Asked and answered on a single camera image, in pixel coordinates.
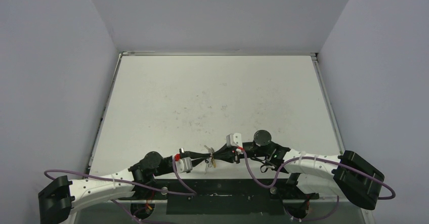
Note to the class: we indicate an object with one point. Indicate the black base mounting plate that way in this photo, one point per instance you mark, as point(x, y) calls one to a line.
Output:
point(229, 196)

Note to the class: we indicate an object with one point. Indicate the silver carabiner keyring with rings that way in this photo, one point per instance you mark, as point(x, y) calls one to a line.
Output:
point(208, 161)

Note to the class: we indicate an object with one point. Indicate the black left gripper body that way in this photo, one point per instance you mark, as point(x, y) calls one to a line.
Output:
point(184, 153)

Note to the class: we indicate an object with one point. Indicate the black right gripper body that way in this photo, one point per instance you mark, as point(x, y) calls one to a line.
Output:
point(229, 153)

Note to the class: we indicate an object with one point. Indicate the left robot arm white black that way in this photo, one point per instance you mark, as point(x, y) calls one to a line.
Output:
point(63, 197)

